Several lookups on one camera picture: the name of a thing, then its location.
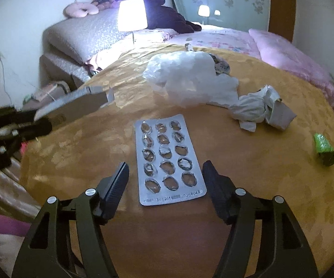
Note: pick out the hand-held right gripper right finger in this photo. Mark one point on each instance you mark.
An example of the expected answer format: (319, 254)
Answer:
(217, 188)

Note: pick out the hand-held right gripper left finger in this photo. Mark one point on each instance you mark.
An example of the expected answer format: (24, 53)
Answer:
(116, 191)

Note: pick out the grey cardboard carton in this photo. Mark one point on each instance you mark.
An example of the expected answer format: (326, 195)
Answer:
(74, 104)

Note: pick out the silver blister pack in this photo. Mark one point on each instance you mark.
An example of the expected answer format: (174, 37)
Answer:
(169, 153)

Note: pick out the pink plastic basket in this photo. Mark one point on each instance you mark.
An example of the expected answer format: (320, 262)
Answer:
(5, 224)

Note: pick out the white paper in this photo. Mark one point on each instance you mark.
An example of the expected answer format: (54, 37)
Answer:
(251, 107)

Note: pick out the grey upholstered nightstand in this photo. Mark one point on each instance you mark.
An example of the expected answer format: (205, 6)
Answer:
(44, 91)

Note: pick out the pink satin sheet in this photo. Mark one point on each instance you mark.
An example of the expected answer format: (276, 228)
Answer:
(103, 58)

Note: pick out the small white box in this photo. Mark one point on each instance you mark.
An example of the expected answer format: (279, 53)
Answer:
(284, 115)

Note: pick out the grey patterned headboard cushion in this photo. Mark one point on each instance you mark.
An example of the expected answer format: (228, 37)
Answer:
(80, 34)

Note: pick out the green wrapper packet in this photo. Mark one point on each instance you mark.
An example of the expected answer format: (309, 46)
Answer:
(323, 147)

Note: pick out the clear plastic bag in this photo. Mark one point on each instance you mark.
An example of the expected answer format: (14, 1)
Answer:
(190, 75)

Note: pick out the crumpled cartoon printed paper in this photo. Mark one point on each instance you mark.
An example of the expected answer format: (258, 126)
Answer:
(222, 65)

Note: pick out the pink neck pillow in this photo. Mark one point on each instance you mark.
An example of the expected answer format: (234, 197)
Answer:
(77, 10)

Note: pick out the white shade table lamp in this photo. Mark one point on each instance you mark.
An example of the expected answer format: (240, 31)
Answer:
(132, 14)

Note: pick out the floral pink bedsheet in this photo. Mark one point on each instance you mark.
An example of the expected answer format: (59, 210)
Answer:
(227, 39)

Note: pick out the pink quilt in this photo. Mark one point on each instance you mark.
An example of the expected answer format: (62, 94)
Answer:
(285, 52)

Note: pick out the dark purple plush toy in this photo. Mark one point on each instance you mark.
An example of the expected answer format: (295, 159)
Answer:
(167, 17)

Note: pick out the floral sliding door wardrobe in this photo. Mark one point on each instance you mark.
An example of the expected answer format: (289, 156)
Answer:
(227, 14)

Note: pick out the grey upholstered bed frame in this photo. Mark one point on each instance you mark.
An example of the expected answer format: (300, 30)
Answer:
(57, 66)

